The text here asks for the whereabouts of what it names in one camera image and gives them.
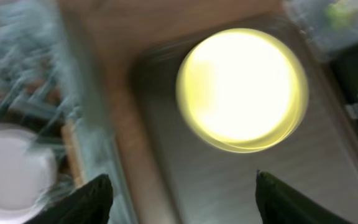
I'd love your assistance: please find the wooden chopstick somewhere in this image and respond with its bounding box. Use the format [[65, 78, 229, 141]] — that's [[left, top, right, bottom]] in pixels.
[[61, 119, 85, 189]]

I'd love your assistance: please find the white bowl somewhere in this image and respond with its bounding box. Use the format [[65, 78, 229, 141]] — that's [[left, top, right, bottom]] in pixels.
[[0, 124, 57, 223]]

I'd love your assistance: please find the grey plastic dishwasher rack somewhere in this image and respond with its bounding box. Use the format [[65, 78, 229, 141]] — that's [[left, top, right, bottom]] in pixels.
[[0, 1, 137, 223]]

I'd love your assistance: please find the black waste tray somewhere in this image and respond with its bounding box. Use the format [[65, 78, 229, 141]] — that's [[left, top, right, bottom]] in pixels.
[[329, 40, 358, 162]]

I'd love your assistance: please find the dark brown serving tray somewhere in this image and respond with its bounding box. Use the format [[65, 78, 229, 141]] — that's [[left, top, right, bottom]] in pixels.
[[131, 14, 358, 223]]

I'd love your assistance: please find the clear plastic bin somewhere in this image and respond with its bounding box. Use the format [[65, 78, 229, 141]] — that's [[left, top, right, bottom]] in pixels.
[[283, 0, 358, 62]]

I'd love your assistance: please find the green snack wrapper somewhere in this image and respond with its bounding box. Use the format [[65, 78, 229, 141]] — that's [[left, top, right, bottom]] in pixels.
[[325, 0, 358, 28]]

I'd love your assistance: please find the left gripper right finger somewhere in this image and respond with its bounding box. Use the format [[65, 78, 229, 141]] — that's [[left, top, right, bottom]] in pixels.
[[255, 171, 351, 224]]

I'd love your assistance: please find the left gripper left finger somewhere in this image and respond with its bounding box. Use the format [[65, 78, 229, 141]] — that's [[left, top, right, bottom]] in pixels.
[[25, 174, 114, 224]]

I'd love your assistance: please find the yellow round plate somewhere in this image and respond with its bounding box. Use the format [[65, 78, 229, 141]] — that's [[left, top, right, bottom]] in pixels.
[[175, 28, 309, 153]]

